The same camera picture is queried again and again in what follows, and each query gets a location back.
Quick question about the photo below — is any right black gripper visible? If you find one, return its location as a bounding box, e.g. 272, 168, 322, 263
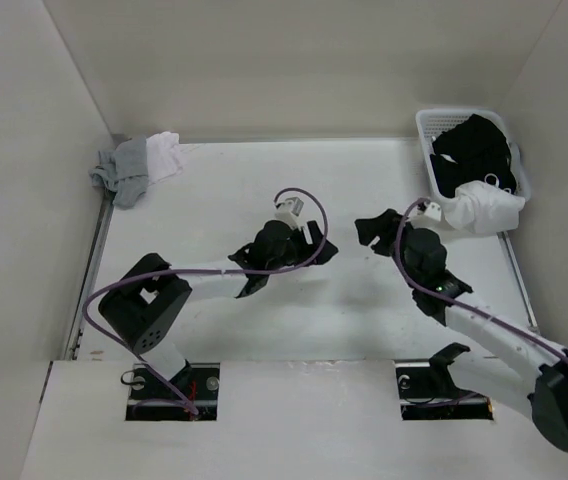
356, 209, 427, 290

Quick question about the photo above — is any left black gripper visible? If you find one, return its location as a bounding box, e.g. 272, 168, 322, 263
267, 222, 338, 275

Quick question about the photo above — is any white tank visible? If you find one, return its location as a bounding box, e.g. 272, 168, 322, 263
146, 131, 183, 184
442, 173, 526, 235

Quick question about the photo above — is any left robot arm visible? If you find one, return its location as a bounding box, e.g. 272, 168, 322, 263
98, 219, 339, 400

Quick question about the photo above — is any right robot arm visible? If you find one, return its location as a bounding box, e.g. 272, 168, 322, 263
355, 209, 568, 453

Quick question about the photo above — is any black tank top pile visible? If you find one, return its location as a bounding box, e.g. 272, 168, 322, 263
430, 114, 518, 198

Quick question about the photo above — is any folded white tank top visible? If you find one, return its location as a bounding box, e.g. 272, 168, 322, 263
146, 131, 183, 184

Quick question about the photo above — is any folded grey tank top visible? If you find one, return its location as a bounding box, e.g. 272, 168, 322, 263
89, 136, 149, 210

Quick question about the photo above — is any white plastic basket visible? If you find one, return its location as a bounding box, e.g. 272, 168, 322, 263
415, 108, 531, 204

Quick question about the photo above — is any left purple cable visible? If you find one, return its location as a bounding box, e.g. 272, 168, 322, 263
84, 187, 329, 419

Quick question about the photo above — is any purple cable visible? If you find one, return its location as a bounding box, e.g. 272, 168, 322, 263
396, 197, 568, 446
84, 187, 329, 419

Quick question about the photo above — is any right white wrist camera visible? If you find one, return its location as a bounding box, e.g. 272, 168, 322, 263
417, 200, 442, 223

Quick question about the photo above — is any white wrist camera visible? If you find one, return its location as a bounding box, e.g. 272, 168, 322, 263
275, 197, 304, 222
417, 200, 442, 223

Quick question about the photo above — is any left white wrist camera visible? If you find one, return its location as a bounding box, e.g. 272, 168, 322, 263
275, 197, 304, 222

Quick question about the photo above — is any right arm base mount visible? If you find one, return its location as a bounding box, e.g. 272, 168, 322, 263
395, 343, 494, 421

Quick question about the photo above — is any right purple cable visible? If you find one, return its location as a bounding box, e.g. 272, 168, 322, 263
396, 197, 568, 446

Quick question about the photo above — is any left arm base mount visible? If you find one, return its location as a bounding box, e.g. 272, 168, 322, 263
120, 363, 221, 422

